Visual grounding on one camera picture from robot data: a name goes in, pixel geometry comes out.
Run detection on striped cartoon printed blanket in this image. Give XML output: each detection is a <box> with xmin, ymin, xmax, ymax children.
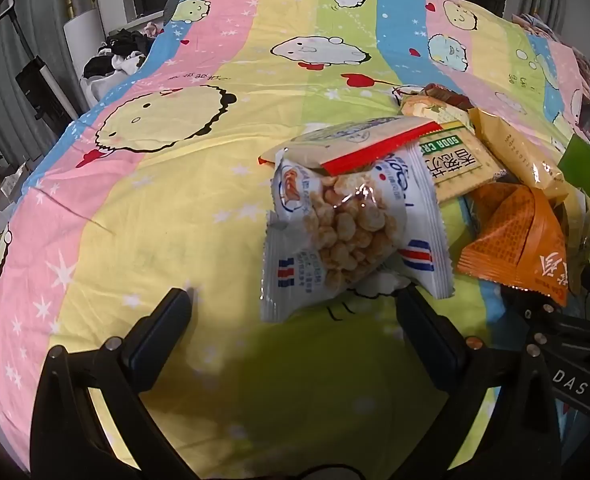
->
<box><xmin>0</xmin><ymin>0</ymin><xmax>590</xmax><ymax>480</ymax></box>

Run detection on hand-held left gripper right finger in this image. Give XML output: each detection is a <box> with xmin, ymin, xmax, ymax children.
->
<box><xmin>390</xmin><ymin>285</ymin><xmax>560</xmax><ymax>480</ymax></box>

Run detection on yellow snack packet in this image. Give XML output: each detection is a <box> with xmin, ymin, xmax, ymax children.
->
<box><xmin>470</xmin><ymin>107</ymin><xmax>568</xmax><ymax>201</ymax></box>

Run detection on yellow cracker packet green label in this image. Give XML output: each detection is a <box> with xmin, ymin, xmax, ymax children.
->
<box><xmin>417</xmin><ymin>120</ymin><xmax>500</xmax><ymax>206</ymax></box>

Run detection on white round board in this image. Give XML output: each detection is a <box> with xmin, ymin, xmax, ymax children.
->
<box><xmin>64</xmin><ymin>10</ymin><xmax>108</xmax><ymax>86</ymax></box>

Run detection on orange snack packet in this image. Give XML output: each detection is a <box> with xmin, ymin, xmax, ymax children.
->
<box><xmin>456</xmin><ymin>182</ymin><xmax>570</xmax><ymax>308</ymax></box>

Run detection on brown snack packet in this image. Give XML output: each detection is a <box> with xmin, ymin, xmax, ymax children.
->
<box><xmin>422</xmin><ymin>82</ymin><xmax>478</xmax><ymax>111</ymax></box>

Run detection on beige red-edged snack packet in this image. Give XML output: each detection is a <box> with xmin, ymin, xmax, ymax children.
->
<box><xmin>257</xmin><ymin>115</ymin><xmax>443</xmax><ymax>177</ymax></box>

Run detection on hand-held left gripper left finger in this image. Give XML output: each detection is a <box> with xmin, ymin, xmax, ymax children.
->
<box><xmin>30</xmin><ymin>287</ymin><xmax>196</xmax><ymax>480</ymax></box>

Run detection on white puffed snack packet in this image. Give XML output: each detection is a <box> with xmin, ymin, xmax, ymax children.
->
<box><xmin>259</xmin><ymin>147</ymin><xmax>454</xmax><ymax>323</ymax></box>

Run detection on small orange-print snack packet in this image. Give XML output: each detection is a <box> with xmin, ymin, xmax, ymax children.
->
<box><xmin>400</xmin><ymin>94</ymin><xmax>476</xmax><ymax>131</ymax></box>

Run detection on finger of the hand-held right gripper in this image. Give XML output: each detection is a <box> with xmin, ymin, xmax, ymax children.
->
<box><xmin>502</xmin><ymin>270</ymin><xmax>590</xmax><ymax>417</ymax></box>

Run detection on pink printed cloth pile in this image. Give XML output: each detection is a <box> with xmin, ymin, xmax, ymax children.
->
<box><xmin>512</xmin><ymin>10</ymin><xmax>590</xmax><ymax>107</ymax></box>

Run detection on black floor stand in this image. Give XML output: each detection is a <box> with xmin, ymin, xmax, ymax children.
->
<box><xmin>0</xmin><ymin>0</ymin><xmax>72</xmax><ymax>122</ymax></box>

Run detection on pile of dark clothes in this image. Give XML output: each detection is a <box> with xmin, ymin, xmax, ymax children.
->
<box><xmin>80</xmin><ymin>25</ymin><xmax>162</xmax><ymax>97</ymax></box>

